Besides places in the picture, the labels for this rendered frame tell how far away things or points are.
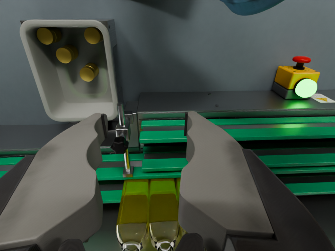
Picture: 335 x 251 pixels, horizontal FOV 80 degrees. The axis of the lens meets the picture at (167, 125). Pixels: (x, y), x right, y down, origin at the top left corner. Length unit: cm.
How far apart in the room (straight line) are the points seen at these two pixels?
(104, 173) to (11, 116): 37
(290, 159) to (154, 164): 31
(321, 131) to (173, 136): 31
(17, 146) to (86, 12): 36
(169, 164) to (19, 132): 43
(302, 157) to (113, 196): 45
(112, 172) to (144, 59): 29
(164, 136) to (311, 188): 41
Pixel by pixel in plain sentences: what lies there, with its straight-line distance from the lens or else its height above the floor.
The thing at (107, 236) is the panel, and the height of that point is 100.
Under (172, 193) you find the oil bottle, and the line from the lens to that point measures 43.
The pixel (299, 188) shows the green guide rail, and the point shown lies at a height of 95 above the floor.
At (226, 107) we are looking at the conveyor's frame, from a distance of 50.
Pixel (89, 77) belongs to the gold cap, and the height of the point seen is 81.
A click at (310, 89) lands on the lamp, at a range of 59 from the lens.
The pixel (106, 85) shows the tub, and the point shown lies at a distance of 57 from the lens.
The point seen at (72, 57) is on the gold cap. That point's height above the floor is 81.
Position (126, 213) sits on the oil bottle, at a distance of 41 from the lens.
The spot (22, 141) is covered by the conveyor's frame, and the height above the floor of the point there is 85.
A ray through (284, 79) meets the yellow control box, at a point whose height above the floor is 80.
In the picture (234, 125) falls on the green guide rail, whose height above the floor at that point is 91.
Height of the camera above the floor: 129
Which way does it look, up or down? 60 degrees down
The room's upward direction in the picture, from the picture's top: 174 degrees clockwise
